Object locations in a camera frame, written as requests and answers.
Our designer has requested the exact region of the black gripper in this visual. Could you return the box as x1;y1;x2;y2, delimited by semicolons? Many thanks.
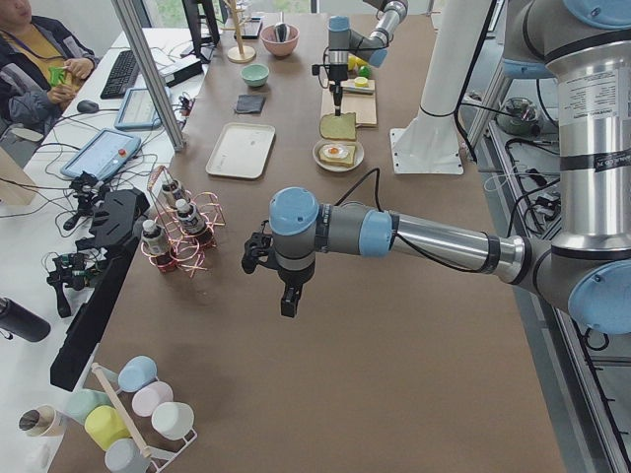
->
328;64;344;116
242;231;316;317

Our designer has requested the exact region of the white round plate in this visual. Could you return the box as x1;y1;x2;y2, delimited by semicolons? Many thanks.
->
313;139;364;172

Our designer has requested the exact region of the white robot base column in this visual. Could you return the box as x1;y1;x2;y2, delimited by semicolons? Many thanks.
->
390;1;496;174

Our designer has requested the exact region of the cream rabbit tray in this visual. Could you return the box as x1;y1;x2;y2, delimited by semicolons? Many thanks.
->
205;122;276;179

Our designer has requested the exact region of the steel muddler black tip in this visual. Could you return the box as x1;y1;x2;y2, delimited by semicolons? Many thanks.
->
342;85;375;96

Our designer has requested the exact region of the bamboo cutting board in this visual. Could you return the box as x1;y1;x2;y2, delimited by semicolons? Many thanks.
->
341;79;378;127

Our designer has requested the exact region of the half lemon slice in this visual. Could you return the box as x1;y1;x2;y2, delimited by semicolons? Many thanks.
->
354;77;369;89

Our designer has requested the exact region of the bread slice with fried egg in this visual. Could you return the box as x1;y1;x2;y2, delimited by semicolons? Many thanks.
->
317;143;356;168

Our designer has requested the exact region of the green lime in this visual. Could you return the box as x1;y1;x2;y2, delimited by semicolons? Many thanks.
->
357;65;372;79

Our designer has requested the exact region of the grey folded cloth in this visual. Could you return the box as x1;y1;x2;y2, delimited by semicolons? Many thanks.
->
235;95;266;114

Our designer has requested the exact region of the green bowl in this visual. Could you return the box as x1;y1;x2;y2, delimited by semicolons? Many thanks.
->
241;64;270;88

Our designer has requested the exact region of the steel ice scoop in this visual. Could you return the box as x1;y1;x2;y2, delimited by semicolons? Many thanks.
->
273;21;290;43

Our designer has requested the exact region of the pink bowl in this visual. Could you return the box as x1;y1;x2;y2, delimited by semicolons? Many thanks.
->
260;24;300;58

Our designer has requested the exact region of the wooden mug tree stand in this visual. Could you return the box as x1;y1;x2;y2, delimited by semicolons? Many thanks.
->
223;0;256;64

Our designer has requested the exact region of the tea bottle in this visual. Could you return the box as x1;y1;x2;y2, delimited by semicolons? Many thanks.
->
176;199;205;236
161;179;188;209
142;219;170;266

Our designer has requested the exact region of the pastel blue cup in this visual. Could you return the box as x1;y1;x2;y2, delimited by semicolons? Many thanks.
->
117;355;157;393

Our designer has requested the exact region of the white cup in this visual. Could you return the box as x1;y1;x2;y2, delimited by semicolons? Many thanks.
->
151;401;194;440

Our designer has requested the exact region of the pastel pink cup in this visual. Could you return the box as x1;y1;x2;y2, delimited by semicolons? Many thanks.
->
131;380;174;417

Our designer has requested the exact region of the teach pendant far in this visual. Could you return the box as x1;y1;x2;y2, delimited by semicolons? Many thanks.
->
114;88;162;131

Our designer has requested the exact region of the teach pendant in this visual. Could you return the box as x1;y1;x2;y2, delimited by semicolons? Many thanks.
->
114;88;162;131
60;128;141;180

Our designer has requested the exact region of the white cup rack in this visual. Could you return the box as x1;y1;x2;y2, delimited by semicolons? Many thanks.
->
91;363;198;472

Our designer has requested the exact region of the black keyboard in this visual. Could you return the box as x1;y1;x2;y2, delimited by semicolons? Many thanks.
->
100;50;140;100

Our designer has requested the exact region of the yellow cup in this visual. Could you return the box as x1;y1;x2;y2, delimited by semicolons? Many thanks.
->
84;405;131;451

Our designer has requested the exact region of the teach pendant near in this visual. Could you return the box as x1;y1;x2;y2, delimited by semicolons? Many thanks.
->
60;128;141;180

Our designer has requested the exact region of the grey cup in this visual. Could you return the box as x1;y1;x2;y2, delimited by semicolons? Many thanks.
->
105;439;150;473

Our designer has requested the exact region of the green cup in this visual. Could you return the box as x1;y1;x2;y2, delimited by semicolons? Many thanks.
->
64;388;112;425

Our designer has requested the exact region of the black computer mouse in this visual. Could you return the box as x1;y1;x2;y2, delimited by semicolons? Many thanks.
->
76;100;100;114

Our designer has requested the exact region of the black thermos bottle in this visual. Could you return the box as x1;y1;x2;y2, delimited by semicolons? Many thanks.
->
1;298;50;342

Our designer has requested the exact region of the paper cup with steel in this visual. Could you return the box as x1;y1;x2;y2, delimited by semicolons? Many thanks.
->
19;405;67;438

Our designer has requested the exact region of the seated person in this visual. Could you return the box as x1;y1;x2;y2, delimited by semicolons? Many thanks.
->
1;1;100;135

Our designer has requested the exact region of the copper wire bottle rack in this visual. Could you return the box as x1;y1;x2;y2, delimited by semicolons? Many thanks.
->
140;165;226;277

